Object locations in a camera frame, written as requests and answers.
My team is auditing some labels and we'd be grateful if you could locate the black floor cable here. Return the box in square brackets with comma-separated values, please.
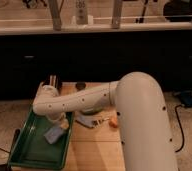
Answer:
[174, 104, 186, 153]

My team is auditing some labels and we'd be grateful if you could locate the black object top right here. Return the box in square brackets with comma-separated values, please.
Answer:
[163, 0, 192, 22]

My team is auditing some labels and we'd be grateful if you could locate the green plastic tray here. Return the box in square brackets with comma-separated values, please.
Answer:
[8, 110, 74, 170]

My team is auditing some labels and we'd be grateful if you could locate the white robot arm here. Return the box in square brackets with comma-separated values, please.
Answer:
[33, 72, 178, 171]

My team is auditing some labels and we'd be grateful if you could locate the small dark cup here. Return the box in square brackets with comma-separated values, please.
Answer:
[75, 82, 86, 91]

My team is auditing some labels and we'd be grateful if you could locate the wooden post left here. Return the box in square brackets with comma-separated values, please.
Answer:
[48, 0, 62, 31]

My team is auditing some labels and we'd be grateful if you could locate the wooden post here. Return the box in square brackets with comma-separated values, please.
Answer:
[48, 0, 62, 31]
[111, 0, 123, 29]

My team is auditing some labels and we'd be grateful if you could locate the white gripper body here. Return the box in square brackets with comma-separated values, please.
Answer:
[48, 113, 69, 130]

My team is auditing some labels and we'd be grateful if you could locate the dark round container with sticks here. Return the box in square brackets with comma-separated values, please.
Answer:
[44, 75, 62, 89]

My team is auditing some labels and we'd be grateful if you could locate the wooden post right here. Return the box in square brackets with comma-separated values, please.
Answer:
[111, 0, 123, 29]

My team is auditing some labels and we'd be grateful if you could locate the dark blue floor device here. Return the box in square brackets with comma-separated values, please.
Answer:
[179, 92, 192, 108]

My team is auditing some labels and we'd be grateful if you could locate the green bowl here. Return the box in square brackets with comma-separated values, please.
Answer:
[81, 107, 103, 115]

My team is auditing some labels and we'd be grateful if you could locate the orange round object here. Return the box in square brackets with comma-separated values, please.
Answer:
[109, 117, 118, 128]

